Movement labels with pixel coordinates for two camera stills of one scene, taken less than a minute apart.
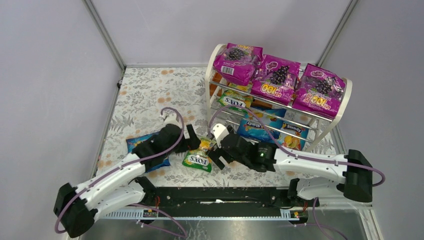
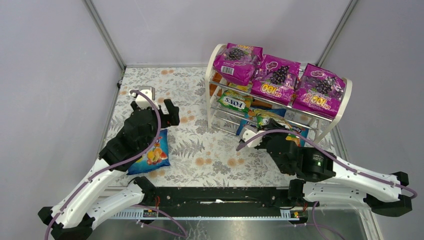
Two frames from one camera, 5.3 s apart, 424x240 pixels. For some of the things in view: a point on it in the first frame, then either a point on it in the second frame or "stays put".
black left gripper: (186, 143) to (158, 117)
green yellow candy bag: (197, 158) to (262, 117)
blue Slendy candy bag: (293, 136) stays put
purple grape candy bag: (320, 92) stays put
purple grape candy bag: (275, 79) stays put
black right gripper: (224, 151) to (268, 138)
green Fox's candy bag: (230, 97) stays put
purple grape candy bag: (236, 64) stays put
